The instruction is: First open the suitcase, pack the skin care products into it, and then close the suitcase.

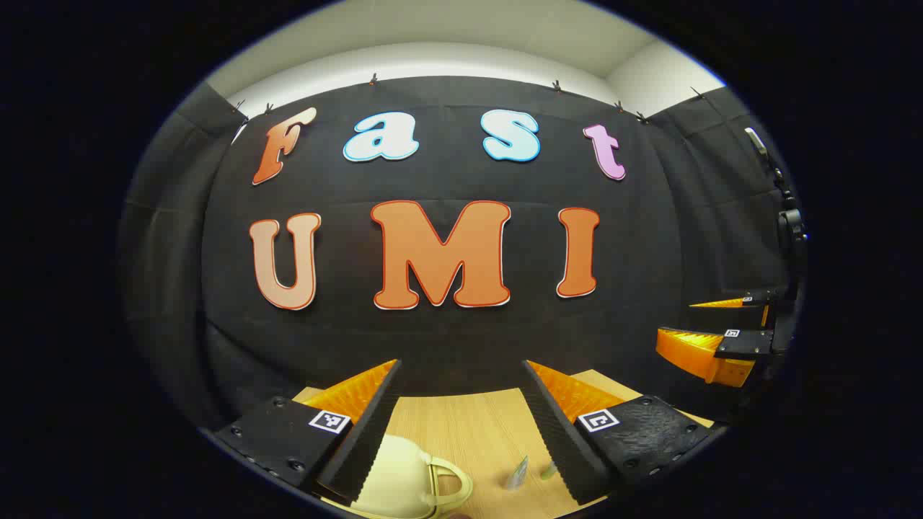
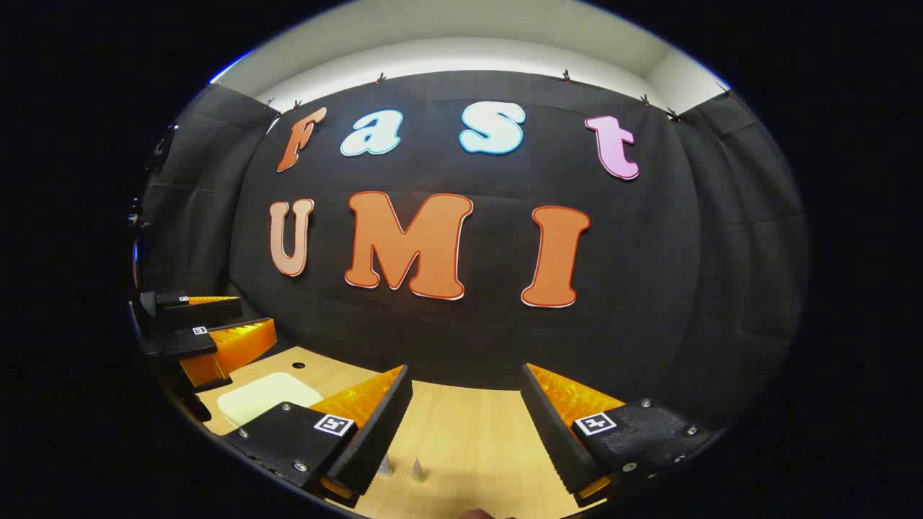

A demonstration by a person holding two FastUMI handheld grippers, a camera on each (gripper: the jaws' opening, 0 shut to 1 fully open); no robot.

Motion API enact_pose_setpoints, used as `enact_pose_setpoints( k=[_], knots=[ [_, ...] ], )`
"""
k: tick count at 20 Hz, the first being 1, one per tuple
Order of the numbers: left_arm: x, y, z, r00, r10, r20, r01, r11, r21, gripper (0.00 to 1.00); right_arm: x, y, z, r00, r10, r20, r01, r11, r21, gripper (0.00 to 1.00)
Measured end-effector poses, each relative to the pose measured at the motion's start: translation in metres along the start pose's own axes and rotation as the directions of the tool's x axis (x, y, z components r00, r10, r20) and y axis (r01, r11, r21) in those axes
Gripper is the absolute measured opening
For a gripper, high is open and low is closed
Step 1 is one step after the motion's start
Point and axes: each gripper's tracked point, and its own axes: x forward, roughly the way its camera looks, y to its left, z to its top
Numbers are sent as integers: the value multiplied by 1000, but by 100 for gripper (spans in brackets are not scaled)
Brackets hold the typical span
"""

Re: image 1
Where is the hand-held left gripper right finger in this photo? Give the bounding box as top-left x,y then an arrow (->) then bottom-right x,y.
521,359 -> 715,507

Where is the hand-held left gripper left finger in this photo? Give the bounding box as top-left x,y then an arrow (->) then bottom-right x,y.
213,358 -> 403,507

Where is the small cream suitcase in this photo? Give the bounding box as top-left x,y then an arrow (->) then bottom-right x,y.
321,434 -> 474,519

